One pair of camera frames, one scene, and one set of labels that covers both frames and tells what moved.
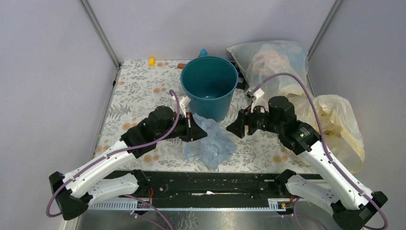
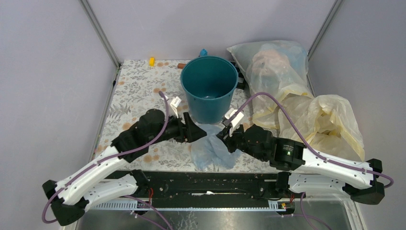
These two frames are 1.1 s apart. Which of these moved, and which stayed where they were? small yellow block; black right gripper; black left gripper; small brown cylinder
Moved: black right gripper
Stayed: small yellow block; small brown cylinder; black left gripper
